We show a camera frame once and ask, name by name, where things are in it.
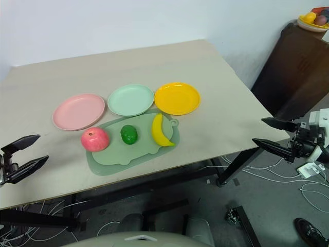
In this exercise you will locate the light green pig-shaped cutting board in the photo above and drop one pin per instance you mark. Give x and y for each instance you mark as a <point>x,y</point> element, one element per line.
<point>144,149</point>

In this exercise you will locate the pink plate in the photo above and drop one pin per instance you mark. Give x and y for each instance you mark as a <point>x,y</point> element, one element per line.
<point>78,111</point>

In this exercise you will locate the bowl of toy fruit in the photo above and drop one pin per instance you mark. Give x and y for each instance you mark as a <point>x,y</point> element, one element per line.
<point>311,25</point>

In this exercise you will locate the black table base beam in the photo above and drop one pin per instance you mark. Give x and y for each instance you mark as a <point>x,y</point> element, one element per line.
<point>38,218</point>

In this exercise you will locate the mint green plate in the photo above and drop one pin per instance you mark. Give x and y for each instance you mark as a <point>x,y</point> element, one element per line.
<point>130,99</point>

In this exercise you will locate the green avocado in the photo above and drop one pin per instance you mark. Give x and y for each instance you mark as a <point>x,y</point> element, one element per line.
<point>129,134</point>

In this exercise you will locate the yellow banana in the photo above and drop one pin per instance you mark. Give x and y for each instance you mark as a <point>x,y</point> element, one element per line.
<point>157,130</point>

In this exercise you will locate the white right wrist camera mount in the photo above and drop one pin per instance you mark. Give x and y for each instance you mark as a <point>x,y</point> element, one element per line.
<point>315,119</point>

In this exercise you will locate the black leather shoe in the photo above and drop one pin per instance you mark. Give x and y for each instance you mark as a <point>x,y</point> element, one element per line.
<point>309,231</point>

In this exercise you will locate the grey robot torso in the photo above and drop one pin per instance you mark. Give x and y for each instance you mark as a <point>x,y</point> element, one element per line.
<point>138,240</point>

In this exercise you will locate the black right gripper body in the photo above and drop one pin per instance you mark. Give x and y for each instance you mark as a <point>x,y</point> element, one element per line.
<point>306,144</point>

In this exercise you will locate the black table leg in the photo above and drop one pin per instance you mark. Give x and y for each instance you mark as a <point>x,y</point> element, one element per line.
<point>237,166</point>

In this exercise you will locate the black beam with caster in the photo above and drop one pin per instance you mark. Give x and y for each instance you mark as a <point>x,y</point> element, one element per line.
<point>244,226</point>

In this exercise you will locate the yellow lemon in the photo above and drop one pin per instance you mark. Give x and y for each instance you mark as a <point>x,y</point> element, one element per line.
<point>309,17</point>

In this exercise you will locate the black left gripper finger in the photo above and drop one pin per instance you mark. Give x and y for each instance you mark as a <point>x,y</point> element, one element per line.
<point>29,167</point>
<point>23,141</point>

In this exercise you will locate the pink red apple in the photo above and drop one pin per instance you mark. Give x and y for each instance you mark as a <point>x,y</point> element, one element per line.
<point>95,139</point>

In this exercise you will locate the yellow plate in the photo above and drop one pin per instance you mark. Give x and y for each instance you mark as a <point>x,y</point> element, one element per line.
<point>177,98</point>

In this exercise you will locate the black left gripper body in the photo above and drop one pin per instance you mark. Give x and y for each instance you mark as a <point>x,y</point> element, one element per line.
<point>6,167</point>

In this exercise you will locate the white power strip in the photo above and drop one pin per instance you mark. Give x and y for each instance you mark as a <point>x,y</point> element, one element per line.
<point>309,170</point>

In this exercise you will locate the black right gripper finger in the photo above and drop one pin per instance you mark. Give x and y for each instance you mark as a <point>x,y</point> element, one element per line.
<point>281,124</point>
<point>275,149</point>

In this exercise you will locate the dark rounded grey shape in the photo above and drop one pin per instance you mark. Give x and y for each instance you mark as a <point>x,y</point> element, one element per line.
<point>199,226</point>

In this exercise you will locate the dark brown cabinet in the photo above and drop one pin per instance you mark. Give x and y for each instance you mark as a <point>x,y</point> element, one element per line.
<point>293,77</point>

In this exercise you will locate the translucent green mat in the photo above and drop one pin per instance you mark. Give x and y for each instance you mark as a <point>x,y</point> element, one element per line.
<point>102,168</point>

